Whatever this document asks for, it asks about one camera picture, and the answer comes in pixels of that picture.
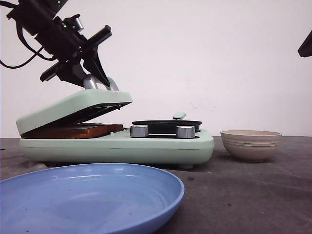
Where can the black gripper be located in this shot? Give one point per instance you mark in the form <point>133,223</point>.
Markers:
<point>74,52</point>

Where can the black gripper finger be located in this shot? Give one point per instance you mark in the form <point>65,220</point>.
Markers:
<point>305,50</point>

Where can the white bread slice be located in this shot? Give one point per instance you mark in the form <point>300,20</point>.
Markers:
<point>114,128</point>
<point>84,130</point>

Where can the beige ribbed ceramic bowl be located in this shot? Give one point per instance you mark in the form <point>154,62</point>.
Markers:
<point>251,145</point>

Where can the breakfast maker hinged lid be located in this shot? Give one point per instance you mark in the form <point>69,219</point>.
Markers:
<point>79,107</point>

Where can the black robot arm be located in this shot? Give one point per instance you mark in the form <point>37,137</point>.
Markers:
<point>33,15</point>

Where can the mint green breakfast maker base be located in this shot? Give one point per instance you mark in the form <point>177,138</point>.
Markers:
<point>120,147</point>

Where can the left silver control knob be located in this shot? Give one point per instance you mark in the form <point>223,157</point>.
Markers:
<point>139,131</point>

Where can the silver control knob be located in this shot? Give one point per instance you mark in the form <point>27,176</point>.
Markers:
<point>185,132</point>
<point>139,131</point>

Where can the black round frying pan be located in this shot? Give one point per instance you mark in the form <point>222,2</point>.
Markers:
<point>169,126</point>

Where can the right silver control knob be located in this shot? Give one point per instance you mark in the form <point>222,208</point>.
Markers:
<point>185,132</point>

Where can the blue plastic plate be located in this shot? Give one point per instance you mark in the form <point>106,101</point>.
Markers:
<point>103,198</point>

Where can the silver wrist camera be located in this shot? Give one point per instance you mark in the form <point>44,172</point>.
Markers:
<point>73,23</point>

